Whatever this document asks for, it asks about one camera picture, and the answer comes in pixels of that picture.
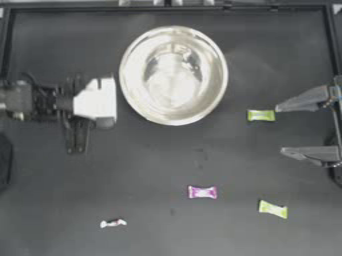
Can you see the grey frame bracket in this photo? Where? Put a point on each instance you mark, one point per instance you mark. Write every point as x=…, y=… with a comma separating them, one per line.
x=208, y=2
x=124, y=2
x=176, y=2

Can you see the steel bowl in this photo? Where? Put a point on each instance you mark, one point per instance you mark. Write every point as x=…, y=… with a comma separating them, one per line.
x=173, y=76

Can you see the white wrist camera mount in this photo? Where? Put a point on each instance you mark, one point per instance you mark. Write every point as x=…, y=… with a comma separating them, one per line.
x=95, y=100

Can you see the white red candy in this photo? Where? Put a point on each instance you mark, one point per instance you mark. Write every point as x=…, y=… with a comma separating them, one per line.
x=112, y=222

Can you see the green candy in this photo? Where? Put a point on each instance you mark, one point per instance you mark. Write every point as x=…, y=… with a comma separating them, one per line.
x=260, y=115
x=272, y=209

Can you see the purple candy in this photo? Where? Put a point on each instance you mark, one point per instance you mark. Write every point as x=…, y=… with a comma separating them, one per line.
x=201, y=192

